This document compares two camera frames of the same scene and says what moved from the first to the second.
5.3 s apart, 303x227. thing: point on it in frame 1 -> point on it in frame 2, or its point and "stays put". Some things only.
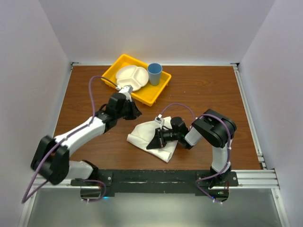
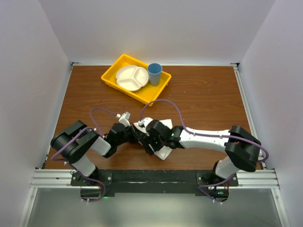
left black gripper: (135, 112) -> (136, 134)
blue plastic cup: (155, 70) stays put
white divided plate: (130, 75) stays put
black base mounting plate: (155, 181) stays put
